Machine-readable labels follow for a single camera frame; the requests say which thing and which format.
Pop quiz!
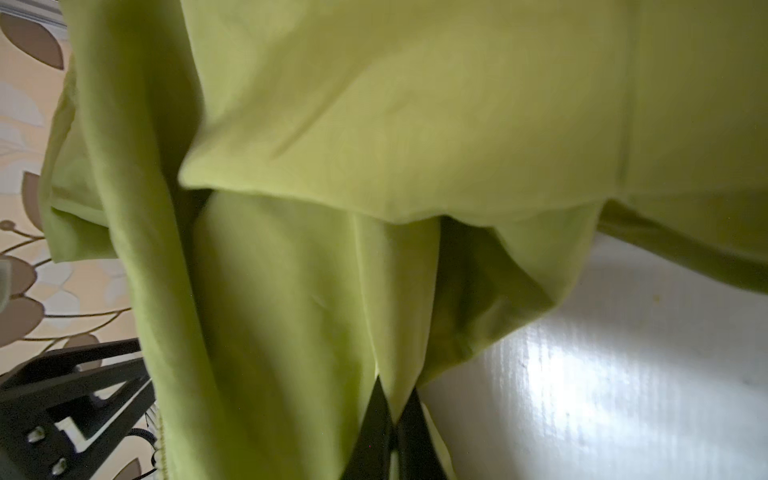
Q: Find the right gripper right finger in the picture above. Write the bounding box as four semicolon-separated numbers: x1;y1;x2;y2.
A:
395;390;447;480

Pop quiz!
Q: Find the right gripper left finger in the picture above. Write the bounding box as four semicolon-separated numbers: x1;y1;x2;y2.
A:
341;378;393;480

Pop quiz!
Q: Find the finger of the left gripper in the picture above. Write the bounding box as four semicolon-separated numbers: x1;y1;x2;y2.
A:
1;339;155;479

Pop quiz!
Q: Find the green zip-up hooded jacket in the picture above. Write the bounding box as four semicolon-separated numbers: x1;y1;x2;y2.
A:
39;1;767;479

